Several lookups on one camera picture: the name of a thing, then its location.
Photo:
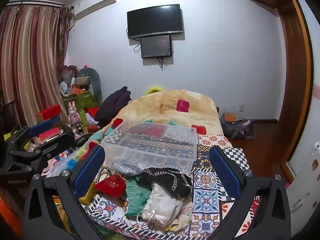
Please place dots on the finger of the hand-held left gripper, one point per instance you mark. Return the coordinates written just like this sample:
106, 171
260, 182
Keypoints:
41, 128
61, 137

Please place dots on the yellow fuzzy toy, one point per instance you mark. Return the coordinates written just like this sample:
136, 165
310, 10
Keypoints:
154, 90

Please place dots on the wooden door frame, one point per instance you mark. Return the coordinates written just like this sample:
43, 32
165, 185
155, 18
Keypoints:
297, 80

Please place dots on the striped red curtain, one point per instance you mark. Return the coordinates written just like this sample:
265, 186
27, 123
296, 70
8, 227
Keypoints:
32, 62

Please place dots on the red box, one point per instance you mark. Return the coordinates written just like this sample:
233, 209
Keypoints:
48, 112

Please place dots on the grey backpack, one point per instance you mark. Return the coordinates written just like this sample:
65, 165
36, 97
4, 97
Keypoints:
235, 126

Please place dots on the silver glitter pouch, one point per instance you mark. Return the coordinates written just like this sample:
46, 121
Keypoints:
125, 169

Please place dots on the white air conditioner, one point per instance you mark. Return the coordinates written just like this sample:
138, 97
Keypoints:
96, 3

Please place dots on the green bottle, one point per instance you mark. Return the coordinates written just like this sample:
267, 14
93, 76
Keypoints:
83, 118

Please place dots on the wall-mounted black television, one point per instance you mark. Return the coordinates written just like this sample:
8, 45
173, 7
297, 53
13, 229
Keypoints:
153, 21

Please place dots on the patterned tile-print blanket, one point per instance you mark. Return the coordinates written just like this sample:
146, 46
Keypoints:
207, 187

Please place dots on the yellow quilt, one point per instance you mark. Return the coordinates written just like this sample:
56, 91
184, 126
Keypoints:
160, 107

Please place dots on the pink rabbit toy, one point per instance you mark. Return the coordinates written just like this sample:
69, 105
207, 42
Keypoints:
73, 113

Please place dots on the white wardrobe door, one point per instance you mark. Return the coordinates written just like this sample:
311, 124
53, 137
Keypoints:
308, 180

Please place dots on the dark clothing pile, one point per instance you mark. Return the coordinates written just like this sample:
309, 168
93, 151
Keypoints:
112, 105

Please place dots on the white wall socket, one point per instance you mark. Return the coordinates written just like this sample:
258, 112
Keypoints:
241, 108

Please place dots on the clear plastic storage box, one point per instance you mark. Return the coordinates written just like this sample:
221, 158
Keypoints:
152, 140

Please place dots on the green box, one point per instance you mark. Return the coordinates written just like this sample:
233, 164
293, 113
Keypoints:
82, 101

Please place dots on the green cloth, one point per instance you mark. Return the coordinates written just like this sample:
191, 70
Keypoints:
136, 198

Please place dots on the small black monitor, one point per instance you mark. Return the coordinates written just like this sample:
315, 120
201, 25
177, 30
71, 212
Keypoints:
155, 47

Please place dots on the grey-green plush toy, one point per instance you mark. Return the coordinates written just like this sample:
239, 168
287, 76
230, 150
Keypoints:
95, 82

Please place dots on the curtain rod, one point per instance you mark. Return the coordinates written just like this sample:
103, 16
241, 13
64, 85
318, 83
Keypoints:
35, 4

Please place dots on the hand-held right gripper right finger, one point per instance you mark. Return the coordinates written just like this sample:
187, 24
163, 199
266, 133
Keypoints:
225, 173

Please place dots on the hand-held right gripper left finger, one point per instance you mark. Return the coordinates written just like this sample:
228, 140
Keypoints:
88, 172

